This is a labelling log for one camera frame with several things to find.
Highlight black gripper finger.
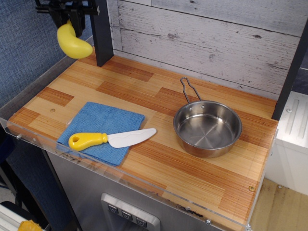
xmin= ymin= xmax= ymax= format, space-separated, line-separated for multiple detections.
xmin=49 ymin=11 xmax=69 ymax=28
xmin=69 ymin=11 xmax=85 ymax=38

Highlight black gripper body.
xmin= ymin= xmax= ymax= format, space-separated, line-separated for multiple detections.
xmin=35 ymin=0 xmax=100 ymax=15

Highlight yellow plastic toy banana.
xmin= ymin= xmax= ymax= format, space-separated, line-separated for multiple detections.
xmin=57 ymin=20 xmax=93 ymax=59

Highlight blue folded cloth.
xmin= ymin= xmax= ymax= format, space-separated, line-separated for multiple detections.
xmin=57 ymin=102 xmax=145 ymax=166

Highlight small stainless steel pan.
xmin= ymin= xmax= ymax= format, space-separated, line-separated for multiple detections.
xmin=173 ymin=77 xmax=243 ymax=158

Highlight silver button control panel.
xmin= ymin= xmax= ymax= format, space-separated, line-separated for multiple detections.
xmin=101 ymin=193 xmax=161 ymax=231

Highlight yellow tape wrapped object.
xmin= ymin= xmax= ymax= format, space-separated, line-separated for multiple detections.
xmin=18 ymin=220 xmax=43 ymax=231

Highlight white ribbed box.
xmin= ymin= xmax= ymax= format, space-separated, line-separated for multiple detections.
xmin=265 ymin=91 xmax=308 ymax=195

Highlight toy knife yellow handle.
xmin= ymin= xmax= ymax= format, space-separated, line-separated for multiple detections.
xmin=68 ymin=128 xmax=157 ymax=151

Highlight dark right cabinet post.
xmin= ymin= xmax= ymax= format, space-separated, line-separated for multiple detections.
xmin=271 ymin=28 xmax=308 ymax=120

